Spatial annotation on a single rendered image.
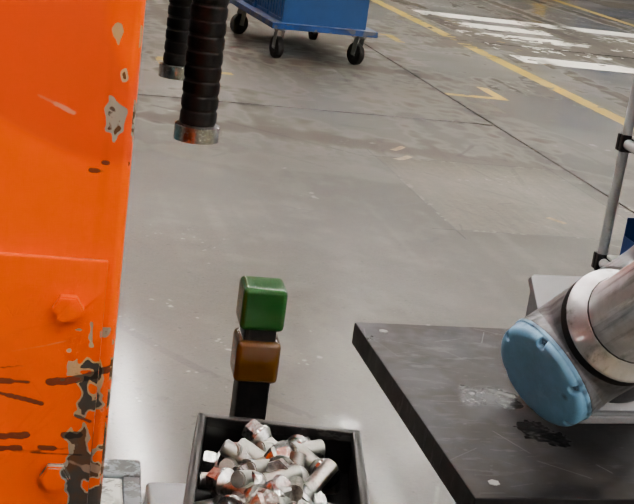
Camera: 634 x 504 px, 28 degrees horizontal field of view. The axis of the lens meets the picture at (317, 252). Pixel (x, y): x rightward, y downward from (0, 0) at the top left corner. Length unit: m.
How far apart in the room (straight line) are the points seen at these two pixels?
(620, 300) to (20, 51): 0.87
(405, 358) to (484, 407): 0.19
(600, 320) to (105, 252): 0.81
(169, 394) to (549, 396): 1.05
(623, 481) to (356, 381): 1.04
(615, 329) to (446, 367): 0.51
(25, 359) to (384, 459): 1.50
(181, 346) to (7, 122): 1.89
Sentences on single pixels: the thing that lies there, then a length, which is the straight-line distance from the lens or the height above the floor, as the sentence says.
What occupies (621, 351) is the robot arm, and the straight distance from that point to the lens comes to 1.55.
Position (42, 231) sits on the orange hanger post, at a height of 0.76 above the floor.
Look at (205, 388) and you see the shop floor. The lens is 2.53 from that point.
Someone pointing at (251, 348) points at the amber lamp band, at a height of 0.60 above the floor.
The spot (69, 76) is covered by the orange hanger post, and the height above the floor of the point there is 0.86.
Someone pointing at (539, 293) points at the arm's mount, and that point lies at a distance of 1.92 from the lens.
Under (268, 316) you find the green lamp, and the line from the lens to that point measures 1.11.
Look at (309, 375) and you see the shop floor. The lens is 2.65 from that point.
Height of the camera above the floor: 1.02
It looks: 17 degrees down
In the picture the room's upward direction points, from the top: 8 degrees clockwise
